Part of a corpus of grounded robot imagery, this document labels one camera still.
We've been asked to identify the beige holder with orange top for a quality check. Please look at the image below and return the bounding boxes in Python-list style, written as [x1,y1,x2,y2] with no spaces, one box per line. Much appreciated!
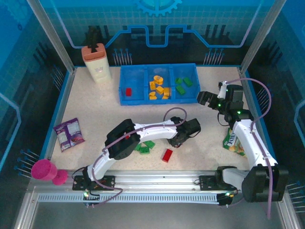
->
[81,43,113,84]

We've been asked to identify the purple snack bag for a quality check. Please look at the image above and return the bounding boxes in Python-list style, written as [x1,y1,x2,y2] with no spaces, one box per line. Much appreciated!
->
[52,117,86,153]

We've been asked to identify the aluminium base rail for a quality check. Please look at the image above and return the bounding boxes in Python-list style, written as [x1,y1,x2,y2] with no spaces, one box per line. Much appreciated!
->
[68,169,283,193]

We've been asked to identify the green yellow candy bag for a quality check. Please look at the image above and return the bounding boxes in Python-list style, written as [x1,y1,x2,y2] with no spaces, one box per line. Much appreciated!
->
[222,127,247,157]

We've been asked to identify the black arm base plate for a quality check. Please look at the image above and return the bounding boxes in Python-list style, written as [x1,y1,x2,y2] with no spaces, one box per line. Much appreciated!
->
[72,175,116,191]
[199,175,243,191]

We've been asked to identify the slotted cable duct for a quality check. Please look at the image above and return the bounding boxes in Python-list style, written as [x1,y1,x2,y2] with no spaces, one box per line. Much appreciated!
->
[37,193,220,204]

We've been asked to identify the black control board with LED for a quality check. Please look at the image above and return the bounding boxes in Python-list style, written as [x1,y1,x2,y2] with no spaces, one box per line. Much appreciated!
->
[217,190,236,208]
[82,187,101,208]

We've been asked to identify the large pink sponge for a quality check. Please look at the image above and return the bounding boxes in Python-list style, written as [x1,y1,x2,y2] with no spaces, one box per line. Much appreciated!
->
[31,159,58,182]

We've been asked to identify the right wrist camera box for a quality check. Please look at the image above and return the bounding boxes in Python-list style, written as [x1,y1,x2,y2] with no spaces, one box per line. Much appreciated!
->
[217,80,230,99]

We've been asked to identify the small pink sponge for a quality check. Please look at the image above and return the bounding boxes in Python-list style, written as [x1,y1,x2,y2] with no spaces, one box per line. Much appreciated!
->
[51,169,69,186]

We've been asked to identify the long red lego brick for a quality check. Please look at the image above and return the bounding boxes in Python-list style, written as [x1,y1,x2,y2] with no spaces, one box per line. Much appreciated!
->
[162,149,173,163]

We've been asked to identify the aluminium frame post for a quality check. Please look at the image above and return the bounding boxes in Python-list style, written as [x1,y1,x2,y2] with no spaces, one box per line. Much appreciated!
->
[239,0,288,74]
[26,0,77,73]

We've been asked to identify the aluminium table side rail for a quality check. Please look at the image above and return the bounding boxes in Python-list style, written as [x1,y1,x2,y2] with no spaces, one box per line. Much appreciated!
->
[238,68,281,174]
[40,69,77,165]

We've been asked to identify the black utensil handle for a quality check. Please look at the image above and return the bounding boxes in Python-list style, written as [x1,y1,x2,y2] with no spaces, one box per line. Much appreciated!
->
[88,32,101,53]

